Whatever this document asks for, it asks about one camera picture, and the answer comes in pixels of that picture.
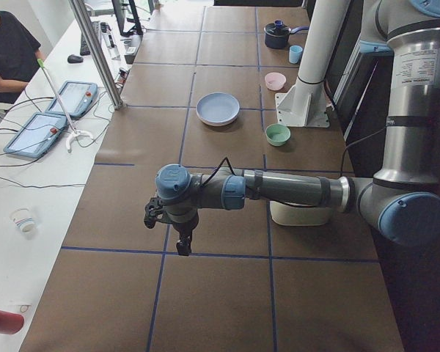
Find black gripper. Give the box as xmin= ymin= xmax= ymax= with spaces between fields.
xmin=172 ymin=212 xmax=199 ymax=256

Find pink plate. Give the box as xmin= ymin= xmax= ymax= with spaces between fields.
xmin=199 ymin=117 xmax=237 ymax=127

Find blue plate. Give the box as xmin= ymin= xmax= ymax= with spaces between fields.
xmin=196 ymin=92 xmax=240 ymax=122

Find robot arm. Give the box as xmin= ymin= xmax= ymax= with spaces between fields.
xmin=144 ymin=1 xmax=440 ymax=256

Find cream toaster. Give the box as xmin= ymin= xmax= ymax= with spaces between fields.
xmin=270 ymin=202 xmax=334 ymax=227

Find green bowl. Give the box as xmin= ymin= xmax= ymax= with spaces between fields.
xmin=265 ymin=123 xmax=291 ymax=147

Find paper cup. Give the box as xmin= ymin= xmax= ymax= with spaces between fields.
xmin=10 ymin=208 xmax=36 ymax=233

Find near teach pendant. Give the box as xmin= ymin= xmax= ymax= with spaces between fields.
xmin=3 ymin=113 xmax=67 ymax=159

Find teach pendant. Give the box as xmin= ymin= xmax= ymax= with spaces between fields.
xmin=59 ymin=81 xmax=98 ymax=120
xmin=3 ymin=113 xmax=67 ymax=159

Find far teach pendant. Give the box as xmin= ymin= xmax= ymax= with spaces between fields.
xmin=59 ymin=81 xmax=98 ymax=120

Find white mounting pillar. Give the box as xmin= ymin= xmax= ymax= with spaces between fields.
xmin=276 ymin=0 xmax=350 ymax=128

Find pink bowl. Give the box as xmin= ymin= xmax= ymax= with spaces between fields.
xmin=264 ymin=72 xmax=287 ymax=91

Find red bottle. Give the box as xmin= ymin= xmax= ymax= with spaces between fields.
xmin=0 ymin=310 xmax=24 ymax=334

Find black computer mouse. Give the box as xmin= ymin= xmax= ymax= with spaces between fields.
xmin=67 ymin=54 xmax=84 ymax=64

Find black keyboard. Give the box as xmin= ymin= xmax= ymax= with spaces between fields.
xmin=79 ymin=21 xmax=101 ymax=56

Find light blue cup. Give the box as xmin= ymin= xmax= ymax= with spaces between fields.
xmin=288 ymin=45 xmax=304 ymax=64

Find dark blue pot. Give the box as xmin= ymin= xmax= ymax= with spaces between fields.
xmin=264 ymin=20 xmax=309 ymax=49

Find black monitor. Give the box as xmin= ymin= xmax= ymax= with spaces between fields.
xmin=111 ymin=0 xmax=144 ymax=37

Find person in black shirt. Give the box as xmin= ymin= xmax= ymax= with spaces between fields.
xmin=0 ymin=10 xmax=45 ymax=103

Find aluminium frame post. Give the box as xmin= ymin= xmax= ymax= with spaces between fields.
xmin=69 ymin=0 xmax=124 ymax=111

